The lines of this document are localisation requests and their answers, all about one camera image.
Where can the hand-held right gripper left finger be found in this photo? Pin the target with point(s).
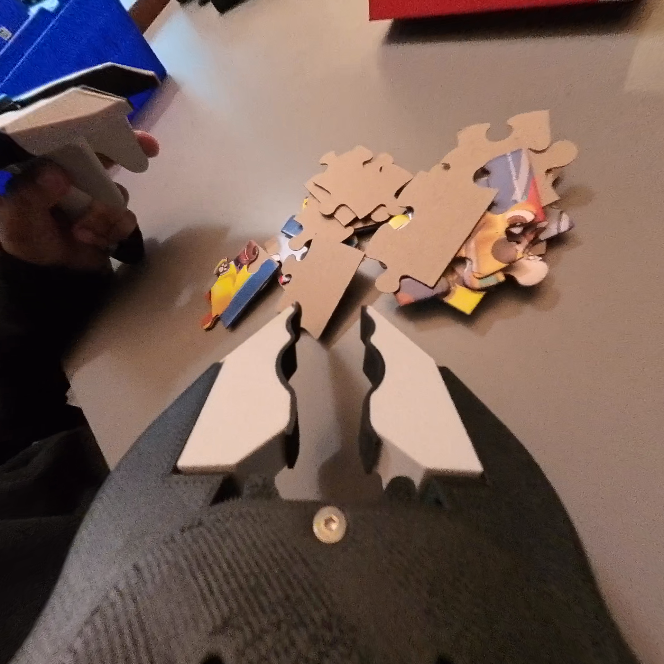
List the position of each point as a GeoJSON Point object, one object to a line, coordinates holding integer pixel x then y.
{"type": "Point", "coordinates": [244, 404]}

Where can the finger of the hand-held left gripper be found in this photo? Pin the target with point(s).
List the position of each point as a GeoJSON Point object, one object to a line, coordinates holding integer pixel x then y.
{"type": "Point", "coordinates": [78, 129]}
{"type": "Point", "coordinates": [129, 78]}

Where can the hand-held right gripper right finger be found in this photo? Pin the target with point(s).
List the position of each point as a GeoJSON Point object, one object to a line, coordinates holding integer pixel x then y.
{"type": "Point", "coordinates": [415, 410]}

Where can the brown cardboard-back jigsaw piece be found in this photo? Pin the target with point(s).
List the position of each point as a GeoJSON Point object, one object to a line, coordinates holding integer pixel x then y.
{"type": "Point", "coordinates": [324, 285]}

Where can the person's left forearm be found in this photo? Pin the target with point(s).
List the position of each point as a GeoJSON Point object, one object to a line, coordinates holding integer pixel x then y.
{"type": "Point", "coordinates": [36, 337]}

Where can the heap of jigsaw puzzle pieces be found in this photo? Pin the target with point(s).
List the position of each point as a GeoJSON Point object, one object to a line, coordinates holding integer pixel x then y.
{"type": "Point", "coordinates": [441, 218]}

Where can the blue box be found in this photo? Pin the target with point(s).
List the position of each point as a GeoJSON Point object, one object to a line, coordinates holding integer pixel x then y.
{"type": "Point", "coordinates": [72, 46]}

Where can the black object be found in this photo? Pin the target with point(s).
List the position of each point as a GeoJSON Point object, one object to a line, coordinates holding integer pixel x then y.
{"type": "Point", "coordinates": [223, 4]}

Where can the person's dark clothing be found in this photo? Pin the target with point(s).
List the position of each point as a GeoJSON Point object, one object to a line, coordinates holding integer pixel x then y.
{"type": "Point", "coordinates": [41, 518]}

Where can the red box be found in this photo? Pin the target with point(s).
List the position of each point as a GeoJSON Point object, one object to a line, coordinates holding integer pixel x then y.
{"type": "Point", "coordinates": [498, 8]}

